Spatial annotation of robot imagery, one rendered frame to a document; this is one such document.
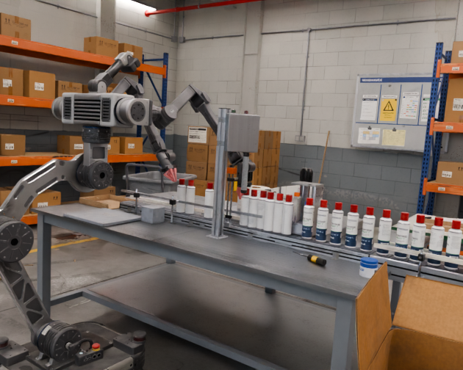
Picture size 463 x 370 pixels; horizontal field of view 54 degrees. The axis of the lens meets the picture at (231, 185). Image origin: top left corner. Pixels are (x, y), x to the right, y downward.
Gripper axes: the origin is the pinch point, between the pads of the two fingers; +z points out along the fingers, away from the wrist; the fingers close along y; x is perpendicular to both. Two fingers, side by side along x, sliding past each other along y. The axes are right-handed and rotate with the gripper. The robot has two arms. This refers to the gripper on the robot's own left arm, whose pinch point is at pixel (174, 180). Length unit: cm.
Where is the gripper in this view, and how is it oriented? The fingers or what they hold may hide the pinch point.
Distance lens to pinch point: 274.9
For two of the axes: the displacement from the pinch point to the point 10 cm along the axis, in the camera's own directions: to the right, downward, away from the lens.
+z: 4.9, 8.3, -2.6
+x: -6.7, 5.5, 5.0
